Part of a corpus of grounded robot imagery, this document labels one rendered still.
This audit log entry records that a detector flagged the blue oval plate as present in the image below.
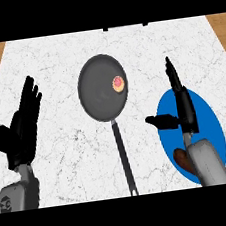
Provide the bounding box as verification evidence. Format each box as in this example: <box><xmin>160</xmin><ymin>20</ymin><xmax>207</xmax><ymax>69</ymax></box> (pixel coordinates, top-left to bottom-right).
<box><xmin>152</xmin><ymin>82</ymin><xmax>226</xmax><ymax>190</ymax></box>

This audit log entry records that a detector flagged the pink frosted cupcake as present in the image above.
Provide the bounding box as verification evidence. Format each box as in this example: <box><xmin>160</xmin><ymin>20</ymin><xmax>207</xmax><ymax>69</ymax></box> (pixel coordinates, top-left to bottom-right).
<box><xmin>110</xmin><ymin>74</ymin><xmax>126</xmax><ymax>94</ymax></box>

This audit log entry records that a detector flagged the brown cupcake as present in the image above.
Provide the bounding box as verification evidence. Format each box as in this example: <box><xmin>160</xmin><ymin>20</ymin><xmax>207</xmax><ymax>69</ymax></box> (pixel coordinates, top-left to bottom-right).
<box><xmin>171</xmin><ymin>146</ymin><xmax>197</xmax><ymax>178</ymax></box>

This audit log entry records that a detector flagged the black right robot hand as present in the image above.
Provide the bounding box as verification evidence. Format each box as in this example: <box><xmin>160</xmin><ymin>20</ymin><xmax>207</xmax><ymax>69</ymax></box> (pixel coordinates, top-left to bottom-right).
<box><xmin>136</xmin><ymin>53</ymin><xmax>200</xmax><ymax>140</ymax></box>

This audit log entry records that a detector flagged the dark grey frying pan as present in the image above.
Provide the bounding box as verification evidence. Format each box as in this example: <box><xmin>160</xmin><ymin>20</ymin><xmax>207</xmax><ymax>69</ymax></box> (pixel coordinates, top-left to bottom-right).
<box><xmin>72</xmin><ymin>50</ymin><xmax>144</xmax><ymax>202</ymax></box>

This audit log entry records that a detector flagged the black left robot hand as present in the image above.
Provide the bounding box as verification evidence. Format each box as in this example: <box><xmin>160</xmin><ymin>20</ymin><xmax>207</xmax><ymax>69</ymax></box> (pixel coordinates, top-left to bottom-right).
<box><xmin>0</xmin><ymin>73</ymin><xmax>52</xmax><ymax>173</ymax></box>

